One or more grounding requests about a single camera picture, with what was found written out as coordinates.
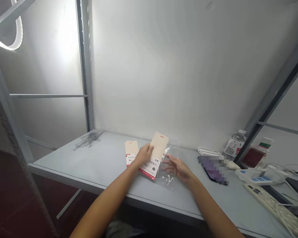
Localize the person's body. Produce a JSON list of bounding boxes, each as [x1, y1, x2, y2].
[[106, 215, 149, 238]]

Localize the cream long power strip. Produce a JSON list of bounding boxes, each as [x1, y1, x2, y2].
[[243, 183, 298, 238]]

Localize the clear plastic bag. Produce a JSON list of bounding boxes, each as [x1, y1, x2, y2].
[[154, 135, 182, 192]]

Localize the pile of clear plastic rulers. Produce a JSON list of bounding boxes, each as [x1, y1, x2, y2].
[[71, 130, 105, 152]]

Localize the white flat box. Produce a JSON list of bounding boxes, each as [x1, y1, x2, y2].
[[197, 146, 225, 160]]

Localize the white charger plug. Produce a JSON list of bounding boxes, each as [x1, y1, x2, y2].
[[253, 165, 272, 177]]

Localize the person's left hand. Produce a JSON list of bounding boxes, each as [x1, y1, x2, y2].
[[133, 143, 155, 171]]

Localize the white LED light strip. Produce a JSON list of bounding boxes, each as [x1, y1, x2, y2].
[[0, 0, 24, 51]]

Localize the grey metal shelf frame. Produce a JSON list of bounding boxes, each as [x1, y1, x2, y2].
[[0, 0, 298, 238]]

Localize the white power strip blue labels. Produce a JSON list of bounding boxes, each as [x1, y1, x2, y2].
[[234, 166, 289, 186]]

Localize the white cable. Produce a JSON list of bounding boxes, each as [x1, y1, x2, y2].
[[262, 163, 298, 238]]

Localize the red liquid bottle green cap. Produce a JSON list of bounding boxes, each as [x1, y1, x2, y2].
[[241, 137, 274, 170]]

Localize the person's right hand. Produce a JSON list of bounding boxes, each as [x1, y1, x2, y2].
[[161, 155, 195, 184]]

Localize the cream card packet red edge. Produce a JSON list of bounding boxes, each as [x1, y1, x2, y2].
[[138, 132, 170, 181], [124, 140, 140, 169]]

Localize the clear water bottle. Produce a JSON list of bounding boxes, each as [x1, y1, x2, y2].
[[223, 129, 248, 161]]

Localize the black smartphone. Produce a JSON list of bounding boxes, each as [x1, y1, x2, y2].
[[197, 155, 229, 186]]

